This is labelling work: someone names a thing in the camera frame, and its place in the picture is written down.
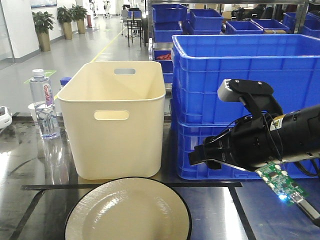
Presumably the green circuit board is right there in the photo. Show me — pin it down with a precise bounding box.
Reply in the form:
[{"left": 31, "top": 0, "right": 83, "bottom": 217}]
[{"left": 254, "top": 161, "right": 320, "bottom": 221}]

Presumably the large blue crate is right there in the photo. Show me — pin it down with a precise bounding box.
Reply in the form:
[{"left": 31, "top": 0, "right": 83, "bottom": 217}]
[
  {"left": 169, "top": 99, "right": 320, "bottom": 181},
  {"left": 171, "top": 34, "right": 320, "bottom": 125}
]

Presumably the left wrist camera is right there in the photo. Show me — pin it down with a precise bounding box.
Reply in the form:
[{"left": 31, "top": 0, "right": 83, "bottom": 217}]
[{"left": 217, "top": 79, "right": 283, "bottom": 119}]

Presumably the cream plastic bin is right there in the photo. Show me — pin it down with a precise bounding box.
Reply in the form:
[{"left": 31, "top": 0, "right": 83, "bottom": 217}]
[{"left": 57, "top": 61, "right": 166, "bottom": 180}]

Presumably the clear water bottle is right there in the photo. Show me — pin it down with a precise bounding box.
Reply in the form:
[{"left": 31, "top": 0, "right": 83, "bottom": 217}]
[{"left": 29, "top": 69, "right": 60, "bottom": 140}]

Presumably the potted green plant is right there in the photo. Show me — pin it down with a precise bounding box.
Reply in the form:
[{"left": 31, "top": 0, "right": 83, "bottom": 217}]
[{"left": 32, "top": 11, "right": 54, "bottom": 52}]

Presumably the beige plate black rim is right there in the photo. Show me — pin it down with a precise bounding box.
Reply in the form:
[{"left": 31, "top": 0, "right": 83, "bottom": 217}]
[{"left": 64, "top": 177, "right": 192, "bottom": 240}]

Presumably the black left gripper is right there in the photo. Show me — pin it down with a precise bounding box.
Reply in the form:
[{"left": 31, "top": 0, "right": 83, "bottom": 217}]
[{"left": 188, "top": 115, "right": 283, "bottom": 172}]

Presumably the large blue crate upper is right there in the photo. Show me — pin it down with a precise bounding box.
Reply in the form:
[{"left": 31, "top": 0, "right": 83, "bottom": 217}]
[{"left": 171, "top": 34, "right": 320, "bottom": 125}]

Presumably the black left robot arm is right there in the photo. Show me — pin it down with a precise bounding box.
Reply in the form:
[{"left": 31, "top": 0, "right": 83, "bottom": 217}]
[{"left": 188, "top": 105, "right": 320, "bottom": 172}]

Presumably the large blue crate lower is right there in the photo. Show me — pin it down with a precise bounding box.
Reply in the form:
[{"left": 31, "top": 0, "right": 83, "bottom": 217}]
[{"left": 169, "top": 99, "right": 320, "bottom": 181}]

